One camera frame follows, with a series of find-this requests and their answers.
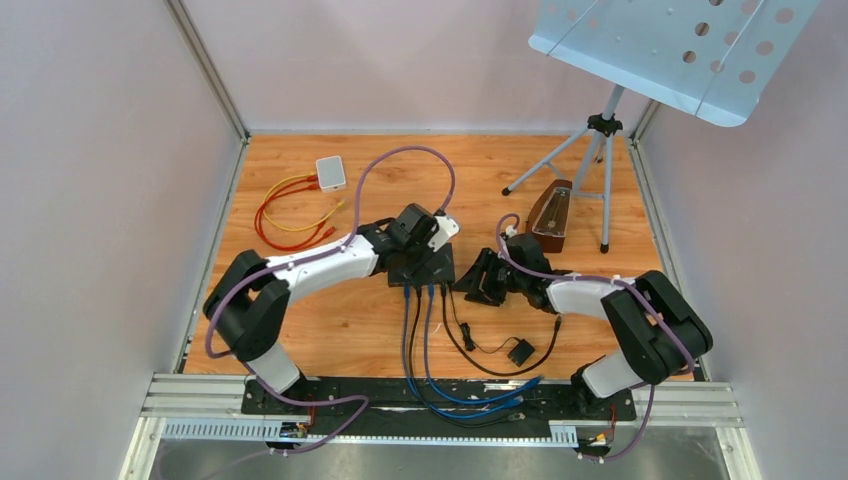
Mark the small white router box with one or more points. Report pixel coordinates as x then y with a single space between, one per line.
330 174

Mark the silver music stand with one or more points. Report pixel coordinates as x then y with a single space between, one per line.
709 59

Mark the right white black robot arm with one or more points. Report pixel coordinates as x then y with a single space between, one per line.
658 332

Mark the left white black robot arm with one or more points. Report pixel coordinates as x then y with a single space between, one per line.
246 307

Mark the brown wooden metronome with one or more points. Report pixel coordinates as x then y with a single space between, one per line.
548 218

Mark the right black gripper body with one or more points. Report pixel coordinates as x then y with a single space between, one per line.
518 278

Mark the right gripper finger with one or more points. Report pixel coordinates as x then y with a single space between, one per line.
500 287
476 280

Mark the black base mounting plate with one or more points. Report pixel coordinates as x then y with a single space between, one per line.
393 407

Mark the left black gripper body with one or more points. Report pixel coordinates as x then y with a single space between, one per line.
416 250

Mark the black network switch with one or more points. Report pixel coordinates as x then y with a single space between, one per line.
438 269

